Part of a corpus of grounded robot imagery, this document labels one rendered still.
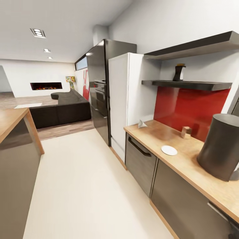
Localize paper coffee filter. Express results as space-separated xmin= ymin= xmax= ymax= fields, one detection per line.
xmin=138 ymin=120 xmax=147 ymax=128

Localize saucer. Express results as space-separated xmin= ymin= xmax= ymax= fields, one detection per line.
xmin=161 ymin=146 xmax=177 ymax=155

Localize bottle of coffee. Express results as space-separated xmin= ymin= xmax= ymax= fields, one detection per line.
xmin=172 ymin=63 xmax=186 ymax=82

